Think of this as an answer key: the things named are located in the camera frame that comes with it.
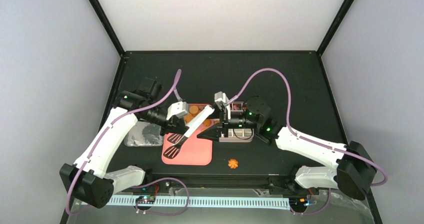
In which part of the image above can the orange swirl cookie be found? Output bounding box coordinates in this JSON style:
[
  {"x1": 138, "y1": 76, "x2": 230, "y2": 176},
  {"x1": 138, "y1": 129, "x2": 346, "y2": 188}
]
[{"x1": 227, "y1": 159, "x2": 239, "y2": 169}]

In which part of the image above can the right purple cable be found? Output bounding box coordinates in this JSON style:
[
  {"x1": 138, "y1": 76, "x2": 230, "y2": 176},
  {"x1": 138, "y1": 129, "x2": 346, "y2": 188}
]
[{"x1": 228, "y1": 67, "x2": 388, "y2": 187}]

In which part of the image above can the purple cable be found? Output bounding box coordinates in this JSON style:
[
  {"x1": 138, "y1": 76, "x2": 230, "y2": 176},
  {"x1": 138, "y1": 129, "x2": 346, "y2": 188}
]
[
  {"x1": 65, "y1": 69, "x2": 183, "y2": 216},
  {"x1": 228, "y1": 67, "x2": 388, "y2": 187}
]

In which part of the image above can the beige compartment box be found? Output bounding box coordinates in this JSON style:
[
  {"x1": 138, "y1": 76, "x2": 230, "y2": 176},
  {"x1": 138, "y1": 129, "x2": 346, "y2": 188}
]
[{"x1": 214, "y1": 102, "x2": 255, "y2": 143}]

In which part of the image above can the light blue slotted cable duct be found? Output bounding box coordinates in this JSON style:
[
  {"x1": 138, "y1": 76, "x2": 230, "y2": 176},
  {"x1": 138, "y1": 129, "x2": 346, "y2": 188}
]
[{"x1": 107, "y1": 196, "x2": 292, "y2": 211}]

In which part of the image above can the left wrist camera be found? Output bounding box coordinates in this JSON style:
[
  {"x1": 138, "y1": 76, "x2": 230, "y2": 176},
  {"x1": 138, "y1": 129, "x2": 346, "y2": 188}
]
[{"x1": 166, "y1": 101, "x2": 189, "y2": 120}]

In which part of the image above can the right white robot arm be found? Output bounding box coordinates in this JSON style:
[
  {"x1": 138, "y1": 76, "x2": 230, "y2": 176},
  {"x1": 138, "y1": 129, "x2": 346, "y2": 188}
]
[{"x1": 197, "y1": 93, "x2": 377, "y2": 201}]

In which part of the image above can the metal tongs white handle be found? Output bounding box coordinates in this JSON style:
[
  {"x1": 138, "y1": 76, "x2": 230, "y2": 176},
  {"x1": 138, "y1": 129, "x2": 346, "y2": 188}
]
[{"x1": 162, "y1": 105, "x2": 215, "y2": 160}]

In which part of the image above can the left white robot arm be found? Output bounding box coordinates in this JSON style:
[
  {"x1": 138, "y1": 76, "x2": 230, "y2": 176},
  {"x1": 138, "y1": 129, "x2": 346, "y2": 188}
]
[{"x1": 59, "y1": 77, "x2": 189, "y2": 213}]

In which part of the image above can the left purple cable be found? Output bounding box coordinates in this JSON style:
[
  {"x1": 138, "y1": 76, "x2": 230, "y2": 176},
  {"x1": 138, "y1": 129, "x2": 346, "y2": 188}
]
[{"x1": 65, "y1": 69, "x2": 183, "y2": 216}]

